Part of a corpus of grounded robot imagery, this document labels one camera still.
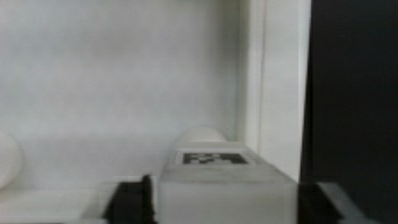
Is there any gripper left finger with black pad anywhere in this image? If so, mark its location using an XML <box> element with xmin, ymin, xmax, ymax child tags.
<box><xmin>82</xmin><ymin>175</ymin><xmax>159</xmax><ymax>224</ymax></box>

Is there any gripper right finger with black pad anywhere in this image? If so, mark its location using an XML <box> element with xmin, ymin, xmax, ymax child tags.
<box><xmin>296</xmin><ymin>181</ymin><xmax>381</xmax><ymax>224</ymax></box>

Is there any white table leg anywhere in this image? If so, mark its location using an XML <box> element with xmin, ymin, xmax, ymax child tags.
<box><xmin>159</xmin><ymin>127</ymin><xmax>297</xmax><ymax>224</ymax></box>

